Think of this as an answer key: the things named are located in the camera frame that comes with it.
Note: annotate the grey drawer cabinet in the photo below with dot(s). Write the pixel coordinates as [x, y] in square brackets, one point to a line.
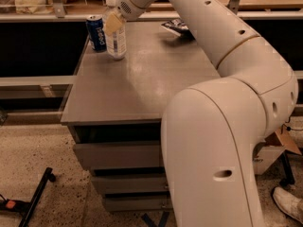
[123, 101]

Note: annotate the white shoe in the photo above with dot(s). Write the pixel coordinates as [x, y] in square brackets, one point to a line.
[288, 203]

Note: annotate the blue pepsi can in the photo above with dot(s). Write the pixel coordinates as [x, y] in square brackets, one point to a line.
[94, 26]

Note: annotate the dark crumpled snack bag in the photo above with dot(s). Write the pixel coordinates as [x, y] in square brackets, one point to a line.
[177, 27]

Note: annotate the black stand leg right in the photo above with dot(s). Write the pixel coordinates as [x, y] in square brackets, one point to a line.
[289, 176]

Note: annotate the clear plastic water bottle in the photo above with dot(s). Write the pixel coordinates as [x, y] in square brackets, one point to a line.
[116, 43]

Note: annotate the middle grey drawer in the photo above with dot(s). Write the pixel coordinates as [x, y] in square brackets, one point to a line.
[136, 183]

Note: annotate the cardboard box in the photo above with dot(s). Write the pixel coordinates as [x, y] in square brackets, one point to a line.
[267, 152]

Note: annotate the top grey drawer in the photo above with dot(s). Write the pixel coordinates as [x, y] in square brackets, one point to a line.
[118, 155]

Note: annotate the grey drawer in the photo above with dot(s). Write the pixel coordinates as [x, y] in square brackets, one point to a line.
[136, 183]
[145, 203]
[118, 155]

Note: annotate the metal frame rail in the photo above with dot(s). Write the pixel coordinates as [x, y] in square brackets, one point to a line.
[32, 8]

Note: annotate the black stand leg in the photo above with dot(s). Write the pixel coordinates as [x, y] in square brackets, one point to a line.
[289, 176]
[27, 208]

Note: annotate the black stand leg left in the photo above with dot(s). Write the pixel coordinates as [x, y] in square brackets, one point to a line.
[27, 208]

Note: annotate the bottom grey drawer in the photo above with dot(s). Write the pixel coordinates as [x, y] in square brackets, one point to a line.
[145, 203]

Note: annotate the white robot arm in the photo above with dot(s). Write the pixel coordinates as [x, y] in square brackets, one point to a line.
[210, 129]

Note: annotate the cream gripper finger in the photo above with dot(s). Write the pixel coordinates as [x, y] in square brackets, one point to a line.
[113, 22]

